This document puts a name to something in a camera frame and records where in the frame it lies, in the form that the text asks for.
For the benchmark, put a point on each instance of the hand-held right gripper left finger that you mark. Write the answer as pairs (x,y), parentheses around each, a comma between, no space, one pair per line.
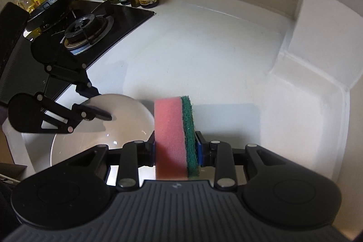
(153,151)

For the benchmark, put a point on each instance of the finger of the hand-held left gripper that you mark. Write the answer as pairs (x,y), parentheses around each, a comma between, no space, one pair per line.
(85,90)
(96,113)

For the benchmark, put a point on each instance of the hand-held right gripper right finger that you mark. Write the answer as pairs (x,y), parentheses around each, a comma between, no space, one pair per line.
(199,151)

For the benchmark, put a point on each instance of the pink green sponge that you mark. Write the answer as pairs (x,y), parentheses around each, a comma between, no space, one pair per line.
(170,140)

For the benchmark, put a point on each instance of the white bowl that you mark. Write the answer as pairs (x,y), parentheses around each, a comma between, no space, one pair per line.
(124,117)

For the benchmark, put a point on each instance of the steel gas burner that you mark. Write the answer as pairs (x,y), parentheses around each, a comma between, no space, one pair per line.
(85,29)

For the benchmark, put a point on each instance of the black glass gas stove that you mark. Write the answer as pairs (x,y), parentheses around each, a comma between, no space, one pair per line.
(127,18)

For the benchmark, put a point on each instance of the black frying pan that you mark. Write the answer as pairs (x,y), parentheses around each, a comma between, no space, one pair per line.
(54,8)

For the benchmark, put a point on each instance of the clear plastic bottle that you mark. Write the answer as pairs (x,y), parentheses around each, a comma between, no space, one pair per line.
(24,2)

